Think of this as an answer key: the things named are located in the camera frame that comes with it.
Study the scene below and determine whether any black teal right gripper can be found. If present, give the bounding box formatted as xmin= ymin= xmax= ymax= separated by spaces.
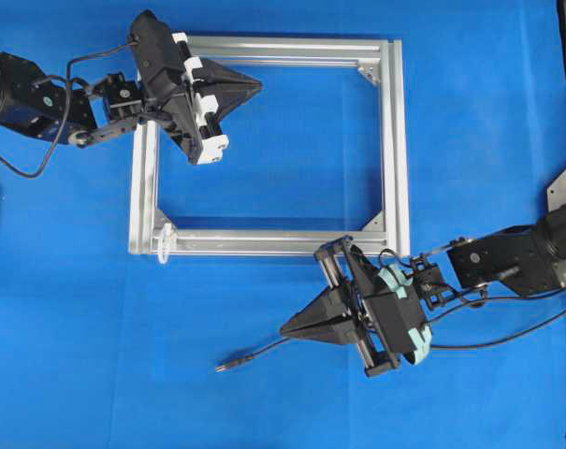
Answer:
xmin=280 ymin=237 xmax=432 ymax=377

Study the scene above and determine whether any white zip tie loop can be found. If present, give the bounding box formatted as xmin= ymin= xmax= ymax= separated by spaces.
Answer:
xmin=154 ymin=223 xmax=177 ymax=265

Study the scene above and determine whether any aluminium extrusion square frame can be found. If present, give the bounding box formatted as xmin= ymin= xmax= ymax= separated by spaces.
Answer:
xmin=128 ymin=33 xmax=411 ymax=256

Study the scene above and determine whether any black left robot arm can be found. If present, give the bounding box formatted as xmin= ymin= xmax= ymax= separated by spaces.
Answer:
xmin=0 ymin=10 xmax=262 ymax=165

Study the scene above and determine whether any black wire with plug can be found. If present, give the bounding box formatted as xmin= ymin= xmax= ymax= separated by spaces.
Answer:
xmin=214 ymin=290 xmax=566 ymax=374

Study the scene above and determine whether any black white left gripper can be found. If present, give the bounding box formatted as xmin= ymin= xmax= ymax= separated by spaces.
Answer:
xmin=129 ymin=10 xmax=263 ymax=165

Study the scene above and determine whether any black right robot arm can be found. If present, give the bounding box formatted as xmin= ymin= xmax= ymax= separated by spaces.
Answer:
xmin=280 ymin=204 xmax=566 ymax=377

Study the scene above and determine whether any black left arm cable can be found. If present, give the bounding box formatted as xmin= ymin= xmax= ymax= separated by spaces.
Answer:
xmin=0 ymin=40 xmax=141 ymax=180

